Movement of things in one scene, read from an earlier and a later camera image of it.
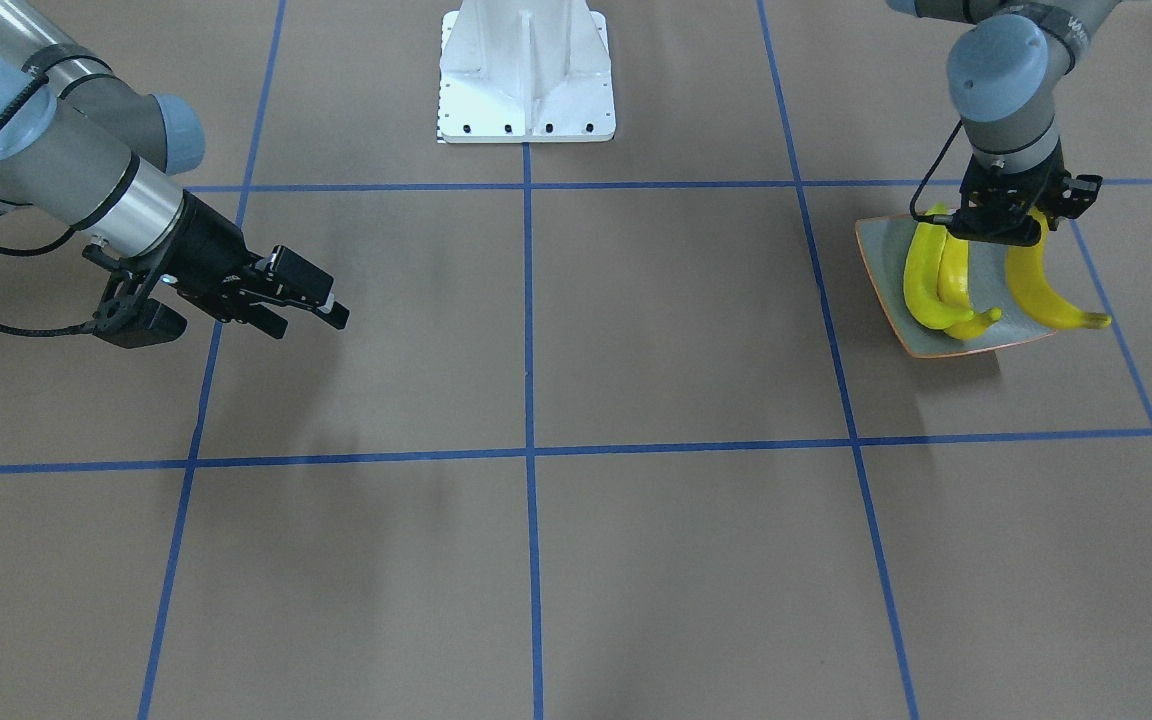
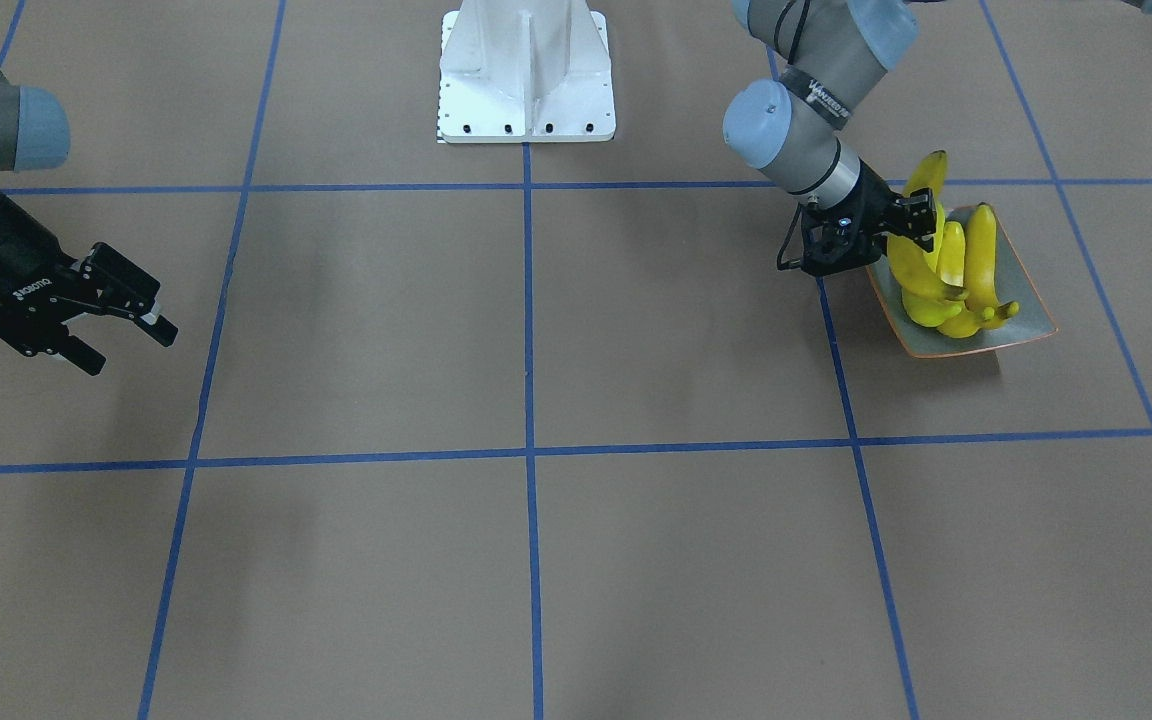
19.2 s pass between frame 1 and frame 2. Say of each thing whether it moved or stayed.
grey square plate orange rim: stayed
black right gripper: moved
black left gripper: moved
